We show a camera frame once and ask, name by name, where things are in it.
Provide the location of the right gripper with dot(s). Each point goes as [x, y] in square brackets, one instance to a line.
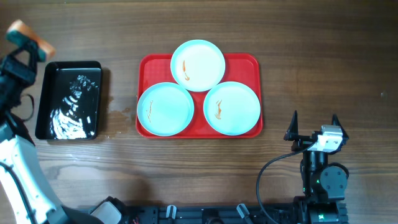
[306, 137]

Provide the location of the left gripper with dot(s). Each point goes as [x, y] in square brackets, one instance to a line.
[18, 66]

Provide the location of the green and orange sponge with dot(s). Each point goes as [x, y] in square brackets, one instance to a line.
[19, 34]

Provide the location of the white plate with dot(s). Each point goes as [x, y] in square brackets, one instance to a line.
[165, 109]
[231, 108]
[197, 65]

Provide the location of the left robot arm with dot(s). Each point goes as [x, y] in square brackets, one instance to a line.
[31, 197]

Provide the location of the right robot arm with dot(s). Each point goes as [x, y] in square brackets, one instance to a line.
[324, 182]

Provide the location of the red plastic tray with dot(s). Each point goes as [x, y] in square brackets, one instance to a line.
[240, 67]

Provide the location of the black rectangular water basin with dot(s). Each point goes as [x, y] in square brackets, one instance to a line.
[70, 101]

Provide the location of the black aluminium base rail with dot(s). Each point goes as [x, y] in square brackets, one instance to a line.
[276, 213]

